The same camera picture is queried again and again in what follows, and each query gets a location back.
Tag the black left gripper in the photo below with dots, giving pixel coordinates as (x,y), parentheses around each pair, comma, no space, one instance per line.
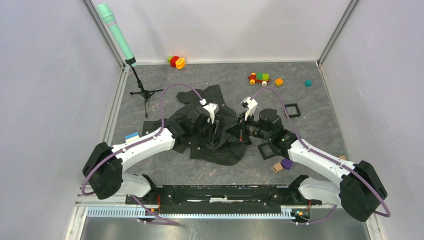
(213,129)

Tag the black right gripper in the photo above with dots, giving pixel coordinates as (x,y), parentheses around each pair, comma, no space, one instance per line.
(238,131)

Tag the dark grey pinstriped shirt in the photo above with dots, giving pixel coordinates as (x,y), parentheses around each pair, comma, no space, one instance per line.
(183,125)

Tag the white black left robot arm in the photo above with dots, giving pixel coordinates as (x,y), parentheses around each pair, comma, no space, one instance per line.
(105,171)

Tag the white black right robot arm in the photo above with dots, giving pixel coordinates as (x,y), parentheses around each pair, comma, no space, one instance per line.
(356,187)

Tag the wooden letter cube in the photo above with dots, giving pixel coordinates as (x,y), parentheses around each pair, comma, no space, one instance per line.
(277,167)

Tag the red yellow toy car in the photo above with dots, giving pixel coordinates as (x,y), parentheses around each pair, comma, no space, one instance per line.
(259,78)

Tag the purple toy brick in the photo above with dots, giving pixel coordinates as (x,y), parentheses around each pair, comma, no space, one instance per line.
(286,164)

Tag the black microphone tripod stand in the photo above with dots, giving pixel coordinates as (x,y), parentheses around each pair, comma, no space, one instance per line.
(145,94)

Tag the yellow toy brick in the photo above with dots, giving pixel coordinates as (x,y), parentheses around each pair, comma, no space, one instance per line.
(279,82)

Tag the red orange green toy blocks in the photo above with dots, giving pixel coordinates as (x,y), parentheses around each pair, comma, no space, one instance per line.
(176,62)

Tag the white blue toy brick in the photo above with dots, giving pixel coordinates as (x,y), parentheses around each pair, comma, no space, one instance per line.
(132,137)

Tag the teal toy cube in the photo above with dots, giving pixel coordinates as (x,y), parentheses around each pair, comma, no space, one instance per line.
(308,83)

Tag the green foam microphone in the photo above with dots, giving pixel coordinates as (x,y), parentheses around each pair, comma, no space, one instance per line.
(107,16)

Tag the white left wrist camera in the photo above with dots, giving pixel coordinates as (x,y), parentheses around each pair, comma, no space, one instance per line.
(212,109)

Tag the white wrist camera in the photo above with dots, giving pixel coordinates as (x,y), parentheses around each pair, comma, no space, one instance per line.
(250,105)
(212,109)

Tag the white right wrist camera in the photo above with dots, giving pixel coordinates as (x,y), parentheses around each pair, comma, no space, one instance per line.
(250,105)

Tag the black square frame far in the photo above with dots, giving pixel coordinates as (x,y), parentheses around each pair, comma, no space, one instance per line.
(296,107)

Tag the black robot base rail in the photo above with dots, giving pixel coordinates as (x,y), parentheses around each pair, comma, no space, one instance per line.
(225,199)

